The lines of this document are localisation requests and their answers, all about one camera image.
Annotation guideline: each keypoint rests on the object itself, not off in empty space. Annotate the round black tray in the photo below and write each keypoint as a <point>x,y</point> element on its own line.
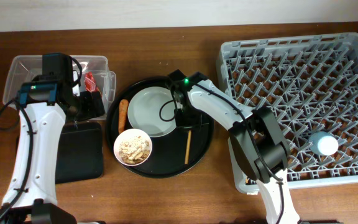
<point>167,158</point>

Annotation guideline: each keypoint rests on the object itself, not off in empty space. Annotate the orange carrot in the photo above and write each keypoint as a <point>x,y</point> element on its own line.
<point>123,107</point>

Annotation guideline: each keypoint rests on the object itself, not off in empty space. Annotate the white bowl with food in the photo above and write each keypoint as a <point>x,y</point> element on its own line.
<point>132,147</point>

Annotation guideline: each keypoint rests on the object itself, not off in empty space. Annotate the grey dishwasher rack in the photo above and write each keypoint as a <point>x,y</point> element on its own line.
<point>311,84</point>

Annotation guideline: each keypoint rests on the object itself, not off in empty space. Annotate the light blue cup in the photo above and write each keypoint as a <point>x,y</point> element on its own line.
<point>323,143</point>

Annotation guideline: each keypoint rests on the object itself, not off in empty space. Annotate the grey plate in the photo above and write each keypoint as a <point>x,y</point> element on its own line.
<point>144,111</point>

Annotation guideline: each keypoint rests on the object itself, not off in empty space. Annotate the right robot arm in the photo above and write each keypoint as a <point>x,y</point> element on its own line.
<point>258,144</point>

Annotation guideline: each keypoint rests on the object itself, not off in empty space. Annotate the black rectangular tray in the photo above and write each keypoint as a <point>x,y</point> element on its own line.
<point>77,153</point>

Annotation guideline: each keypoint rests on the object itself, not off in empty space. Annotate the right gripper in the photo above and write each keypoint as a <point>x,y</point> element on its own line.
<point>183,124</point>

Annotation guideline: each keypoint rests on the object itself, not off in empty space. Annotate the red snack wrapper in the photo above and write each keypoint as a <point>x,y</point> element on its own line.
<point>90,83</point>

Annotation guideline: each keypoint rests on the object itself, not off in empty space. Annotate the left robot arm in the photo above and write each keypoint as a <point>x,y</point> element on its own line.
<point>31,192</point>

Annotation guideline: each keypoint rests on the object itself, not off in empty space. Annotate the clear plastic bin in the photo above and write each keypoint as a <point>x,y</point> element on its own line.
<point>104,87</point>

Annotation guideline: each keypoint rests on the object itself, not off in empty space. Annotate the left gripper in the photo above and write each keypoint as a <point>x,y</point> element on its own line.
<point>93,108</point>

